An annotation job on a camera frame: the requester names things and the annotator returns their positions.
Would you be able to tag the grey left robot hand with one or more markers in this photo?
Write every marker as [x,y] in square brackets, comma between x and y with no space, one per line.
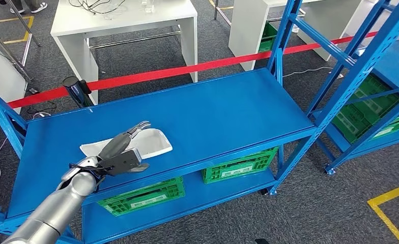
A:
[117,144]

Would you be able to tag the blue metal shelf rack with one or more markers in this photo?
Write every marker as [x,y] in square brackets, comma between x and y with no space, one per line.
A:
[398,64]
[186,111]

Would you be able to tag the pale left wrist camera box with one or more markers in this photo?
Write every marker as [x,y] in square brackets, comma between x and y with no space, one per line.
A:
[122,161]

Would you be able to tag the black stanchion post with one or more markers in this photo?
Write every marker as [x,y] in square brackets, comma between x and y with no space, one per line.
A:
[76,91]

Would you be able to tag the stainless steel table frame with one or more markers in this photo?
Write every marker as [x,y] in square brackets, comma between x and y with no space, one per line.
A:
[222,13]
[26,50]

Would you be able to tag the red barrier belt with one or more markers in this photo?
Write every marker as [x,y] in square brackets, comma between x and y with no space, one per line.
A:
[172,71]

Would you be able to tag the small white round object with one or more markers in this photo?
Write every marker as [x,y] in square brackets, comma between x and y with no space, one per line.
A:
[296,28]

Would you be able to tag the white cabinet panel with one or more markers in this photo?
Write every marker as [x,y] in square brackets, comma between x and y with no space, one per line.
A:
[0,74]

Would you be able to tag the green plastic crate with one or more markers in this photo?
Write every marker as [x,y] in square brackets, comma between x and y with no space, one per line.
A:
[213,175]
[112,205]
[268,37]
[348,124]
[371,97]

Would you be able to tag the person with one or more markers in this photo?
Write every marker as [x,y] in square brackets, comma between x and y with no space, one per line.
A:
[34,6]

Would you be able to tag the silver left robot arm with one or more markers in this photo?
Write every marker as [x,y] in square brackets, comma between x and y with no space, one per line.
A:
[51,212]

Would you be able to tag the white plastic shell part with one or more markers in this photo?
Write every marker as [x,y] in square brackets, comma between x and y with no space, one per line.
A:
[152,143]

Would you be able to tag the small clear box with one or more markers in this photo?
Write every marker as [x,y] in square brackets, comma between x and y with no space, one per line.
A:
[147,6]

